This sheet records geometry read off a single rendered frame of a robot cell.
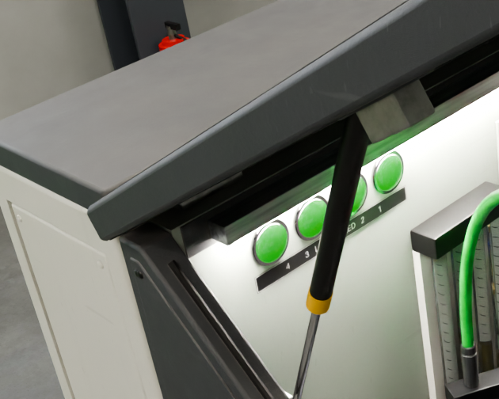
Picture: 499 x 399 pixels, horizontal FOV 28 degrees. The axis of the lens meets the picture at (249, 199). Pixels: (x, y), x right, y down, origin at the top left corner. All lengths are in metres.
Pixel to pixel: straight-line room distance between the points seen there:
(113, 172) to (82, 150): 0.08
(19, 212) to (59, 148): 0.13
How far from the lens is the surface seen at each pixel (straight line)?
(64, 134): 1.10
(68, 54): 5.04
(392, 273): 1.20
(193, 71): 1.19
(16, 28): 4.89
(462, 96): 1.17
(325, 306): 0.78
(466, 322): 1.19
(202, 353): 0.93
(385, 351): 1.24
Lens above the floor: 1.90
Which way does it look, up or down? 27 degrees down
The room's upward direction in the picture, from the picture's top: 11 degrees counter-clockwise
